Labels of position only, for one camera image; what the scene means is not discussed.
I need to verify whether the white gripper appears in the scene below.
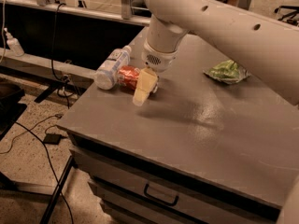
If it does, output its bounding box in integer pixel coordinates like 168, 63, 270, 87
133, 41, 178, 106

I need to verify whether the red coke can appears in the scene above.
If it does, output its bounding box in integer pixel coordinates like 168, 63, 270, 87
117, 65, 141, 90

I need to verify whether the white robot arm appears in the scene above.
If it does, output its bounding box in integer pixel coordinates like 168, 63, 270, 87
142, 0, 299, 224

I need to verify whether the clear blue-label plastic bottle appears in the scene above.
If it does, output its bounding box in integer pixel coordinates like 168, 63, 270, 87
93, 46, 132, 91

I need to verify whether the small white squeeze bottle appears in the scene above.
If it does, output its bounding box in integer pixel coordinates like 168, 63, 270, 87
4, 28, 24, 57

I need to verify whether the green chip bag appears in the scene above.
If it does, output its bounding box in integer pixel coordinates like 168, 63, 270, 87
204, 60, 250, 85

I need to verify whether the black power adapter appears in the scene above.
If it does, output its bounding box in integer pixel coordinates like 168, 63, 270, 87
43, 133, 62, 145

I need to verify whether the black table leg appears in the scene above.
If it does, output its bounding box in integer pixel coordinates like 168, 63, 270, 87
39, 156, 74, 224

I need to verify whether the grey cabinet drawer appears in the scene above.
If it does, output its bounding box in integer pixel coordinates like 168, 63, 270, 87
71, 147, 279, 224

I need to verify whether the black hanging cable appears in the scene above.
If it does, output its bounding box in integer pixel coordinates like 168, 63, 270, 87
50, 3, 78, 109

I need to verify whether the metal rail bracket centre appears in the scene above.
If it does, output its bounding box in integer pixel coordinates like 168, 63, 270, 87
121, 0, 132, 20

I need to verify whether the metal rail bracket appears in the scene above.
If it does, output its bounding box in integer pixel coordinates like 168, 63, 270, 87
121, 0, 132, 20
237, 0, 251, 10

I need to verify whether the black drawer handle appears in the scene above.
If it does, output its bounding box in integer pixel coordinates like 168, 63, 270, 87
143, 183, 179, 206

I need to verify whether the metal rail bracket right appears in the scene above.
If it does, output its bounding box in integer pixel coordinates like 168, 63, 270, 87
237, 0, 251, 10

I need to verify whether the black floor cable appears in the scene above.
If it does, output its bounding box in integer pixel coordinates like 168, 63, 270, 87
0, 113, 75, 224

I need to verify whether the white cable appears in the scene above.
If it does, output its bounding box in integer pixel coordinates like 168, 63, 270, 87
0, 0, 17, 63

